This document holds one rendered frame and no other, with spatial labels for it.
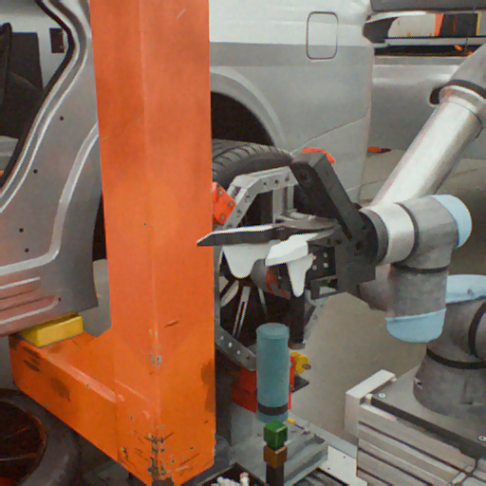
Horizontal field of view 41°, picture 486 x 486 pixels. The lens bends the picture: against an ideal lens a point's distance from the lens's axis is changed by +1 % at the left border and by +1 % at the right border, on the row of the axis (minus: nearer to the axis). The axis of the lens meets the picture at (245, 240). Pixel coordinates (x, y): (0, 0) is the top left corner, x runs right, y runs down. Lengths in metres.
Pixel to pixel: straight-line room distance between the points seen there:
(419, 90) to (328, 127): 1.82
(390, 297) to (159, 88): 0.57
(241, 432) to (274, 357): 0.51
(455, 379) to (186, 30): 0.78
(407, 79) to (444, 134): 3.20
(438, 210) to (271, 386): 0.97
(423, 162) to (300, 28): 1.32
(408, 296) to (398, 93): 3.42
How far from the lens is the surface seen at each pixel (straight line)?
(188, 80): 1.25
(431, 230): 0.84
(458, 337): 1.17
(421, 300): 0.88
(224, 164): 1.68
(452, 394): 1.22
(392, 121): 4.28
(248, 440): 2.16
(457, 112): 1.05
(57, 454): 1.70
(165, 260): 1.27
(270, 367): 1.69
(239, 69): 2.07
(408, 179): 1.00
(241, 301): 1.86
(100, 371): 1.58
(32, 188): 1.71
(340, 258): 0.75
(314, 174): 0.74
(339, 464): 2.36
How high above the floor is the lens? 1.45
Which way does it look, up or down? 17 degrees down
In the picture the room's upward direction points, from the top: straight up
